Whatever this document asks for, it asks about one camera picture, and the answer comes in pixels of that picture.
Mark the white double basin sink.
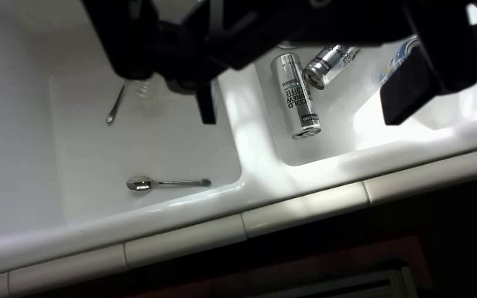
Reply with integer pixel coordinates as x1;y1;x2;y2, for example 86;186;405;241
0;0;477;280

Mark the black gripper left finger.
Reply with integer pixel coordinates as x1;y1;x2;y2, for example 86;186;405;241
79;0;218;126

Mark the tall silver can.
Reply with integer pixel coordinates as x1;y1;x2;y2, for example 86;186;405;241
303;44;361;92
270;52;323;141

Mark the metal spoon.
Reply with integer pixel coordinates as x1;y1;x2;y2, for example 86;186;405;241
126;174;213;194

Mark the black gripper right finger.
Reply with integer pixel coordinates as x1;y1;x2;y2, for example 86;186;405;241
379;0;477;126

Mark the thin metal utensil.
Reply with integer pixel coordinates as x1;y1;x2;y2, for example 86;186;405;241
104;82;127;126

